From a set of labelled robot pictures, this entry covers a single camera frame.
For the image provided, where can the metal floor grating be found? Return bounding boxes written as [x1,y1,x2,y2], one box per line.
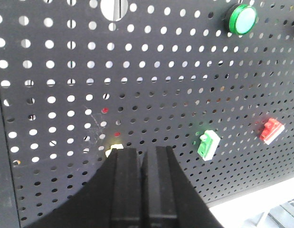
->
[268,199,294,228]

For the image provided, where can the green toggle switch lower row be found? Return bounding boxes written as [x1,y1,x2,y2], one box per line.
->
[197,130,220,161]

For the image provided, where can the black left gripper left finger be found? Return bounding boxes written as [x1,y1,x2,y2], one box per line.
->
[30,148,141,228]

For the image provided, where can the black perforated pegboard panel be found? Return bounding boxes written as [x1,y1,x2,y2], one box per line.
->
[0,0,294,228]

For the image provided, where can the yellow toggle switch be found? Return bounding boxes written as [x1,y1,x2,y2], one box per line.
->
[105,143,124,158]

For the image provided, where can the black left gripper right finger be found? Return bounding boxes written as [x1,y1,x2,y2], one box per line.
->
[142,146,222,228]

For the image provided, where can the green round push button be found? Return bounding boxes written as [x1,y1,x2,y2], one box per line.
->
[224,3,257,36]

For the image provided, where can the red toggle switch lower row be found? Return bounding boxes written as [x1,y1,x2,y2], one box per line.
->
[259,118,285,145]

